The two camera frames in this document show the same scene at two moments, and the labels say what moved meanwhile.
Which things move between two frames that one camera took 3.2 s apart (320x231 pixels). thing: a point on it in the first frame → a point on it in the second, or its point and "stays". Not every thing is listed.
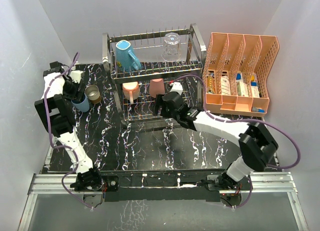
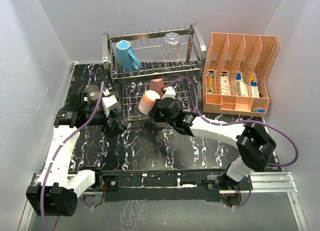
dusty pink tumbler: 156,86 stays
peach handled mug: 131,90 → 147,101
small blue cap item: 254,109 stays
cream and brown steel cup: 92,93 stays
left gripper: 76,95 → 114,129
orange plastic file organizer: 236,69 stays
